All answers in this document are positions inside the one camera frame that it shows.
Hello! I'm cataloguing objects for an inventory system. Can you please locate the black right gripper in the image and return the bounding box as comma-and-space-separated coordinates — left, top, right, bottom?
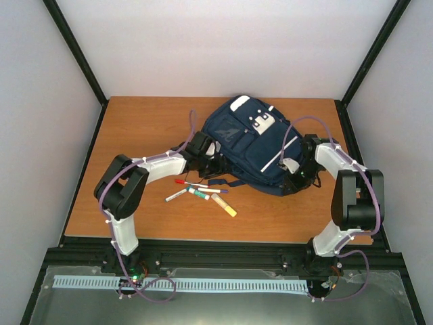
282, 160, 324, 196

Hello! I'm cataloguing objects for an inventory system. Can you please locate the green capped white marker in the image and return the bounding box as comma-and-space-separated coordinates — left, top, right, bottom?
164, 185, 191, 202

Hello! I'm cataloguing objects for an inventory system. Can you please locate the green white glue stick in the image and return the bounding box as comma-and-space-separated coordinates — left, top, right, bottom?
187, 188, 210, 200

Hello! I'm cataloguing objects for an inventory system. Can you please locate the navy blue student backpack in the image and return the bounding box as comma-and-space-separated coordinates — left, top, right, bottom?
202, 95, 304, 196

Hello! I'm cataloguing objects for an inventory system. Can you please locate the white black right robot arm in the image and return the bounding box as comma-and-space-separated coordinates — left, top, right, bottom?
279, 134, 384, 272

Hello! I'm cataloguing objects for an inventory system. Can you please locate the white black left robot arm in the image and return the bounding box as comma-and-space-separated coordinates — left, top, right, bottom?
94, 131, 229, 273

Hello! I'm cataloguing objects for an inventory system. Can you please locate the purple capped white marker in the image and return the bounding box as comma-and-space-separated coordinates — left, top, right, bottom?
199, 188, 229, 194

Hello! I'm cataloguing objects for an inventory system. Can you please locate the red capped white marker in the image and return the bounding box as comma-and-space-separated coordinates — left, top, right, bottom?
175, 179, 210, 188

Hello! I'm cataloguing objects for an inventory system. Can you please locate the yellow highlighter pen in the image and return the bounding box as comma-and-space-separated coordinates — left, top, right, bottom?
211, 194, 237, 217

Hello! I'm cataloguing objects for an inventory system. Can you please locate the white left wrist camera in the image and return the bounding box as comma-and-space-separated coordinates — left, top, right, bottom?
206, 141, 221, 156

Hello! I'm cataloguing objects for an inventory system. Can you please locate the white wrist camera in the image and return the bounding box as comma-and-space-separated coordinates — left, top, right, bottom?
278, 158, 300, 175
206, 141, 221, 156

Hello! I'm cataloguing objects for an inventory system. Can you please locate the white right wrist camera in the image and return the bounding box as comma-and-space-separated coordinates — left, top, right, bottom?
278, 158, 300, 175

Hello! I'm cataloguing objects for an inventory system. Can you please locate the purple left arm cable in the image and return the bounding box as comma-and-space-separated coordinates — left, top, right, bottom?
97, 109, 198, 303

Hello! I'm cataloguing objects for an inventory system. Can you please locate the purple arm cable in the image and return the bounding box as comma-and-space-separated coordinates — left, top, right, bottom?
279, 115, 382, 303
97, 109, 198, 303

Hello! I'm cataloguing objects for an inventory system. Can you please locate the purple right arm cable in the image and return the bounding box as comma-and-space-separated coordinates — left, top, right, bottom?
279, 115, 382, 303

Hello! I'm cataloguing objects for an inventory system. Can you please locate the black aluminium frame rail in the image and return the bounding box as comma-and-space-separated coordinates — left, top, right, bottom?
42, 237, 407, 278

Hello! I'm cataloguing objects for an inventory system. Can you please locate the light blue slotted cable duct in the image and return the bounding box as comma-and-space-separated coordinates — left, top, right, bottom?
52, 275, 308, 295

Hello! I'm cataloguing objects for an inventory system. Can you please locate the black right frame post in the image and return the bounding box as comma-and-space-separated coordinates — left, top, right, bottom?
340, 0, 412, 105

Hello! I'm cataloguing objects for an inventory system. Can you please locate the black frame post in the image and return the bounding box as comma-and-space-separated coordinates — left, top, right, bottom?
42, 0, 109, 106
340, 0, 412, 105

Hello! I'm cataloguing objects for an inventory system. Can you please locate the black left frame post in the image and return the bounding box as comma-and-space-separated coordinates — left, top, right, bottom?
42, 0, 109, 106

